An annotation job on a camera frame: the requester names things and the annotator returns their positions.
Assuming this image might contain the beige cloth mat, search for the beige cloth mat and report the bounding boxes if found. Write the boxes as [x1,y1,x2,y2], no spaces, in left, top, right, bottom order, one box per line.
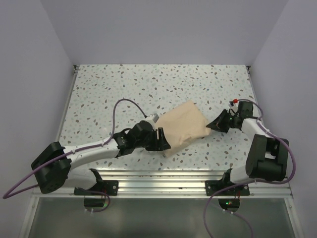
[156,100,211,157]

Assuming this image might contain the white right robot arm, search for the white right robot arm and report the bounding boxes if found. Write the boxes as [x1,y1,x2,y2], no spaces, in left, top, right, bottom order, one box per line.
[206,99,291,195]

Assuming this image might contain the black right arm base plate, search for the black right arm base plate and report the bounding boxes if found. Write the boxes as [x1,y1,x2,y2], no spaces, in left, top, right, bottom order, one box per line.
[205,180,250,196]

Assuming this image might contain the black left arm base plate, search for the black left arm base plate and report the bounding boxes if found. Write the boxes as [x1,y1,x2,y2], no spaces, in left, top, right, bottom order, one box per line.
[74,180,119,196]

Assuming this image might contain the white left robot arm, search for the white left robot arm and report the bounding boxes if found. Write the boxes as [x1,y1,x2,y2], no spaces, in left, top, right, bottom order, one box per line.
[31,120,171,195]

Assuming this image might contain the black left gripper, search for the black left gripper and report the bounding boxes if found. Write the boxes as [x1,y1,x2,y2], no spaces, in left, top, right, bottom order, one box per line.
[135,127,170,151]

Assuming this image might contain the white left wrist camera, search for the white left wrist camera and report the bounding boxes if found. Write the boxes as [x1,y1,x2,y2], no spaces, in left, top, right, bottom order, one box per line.
[145,114,159,129]

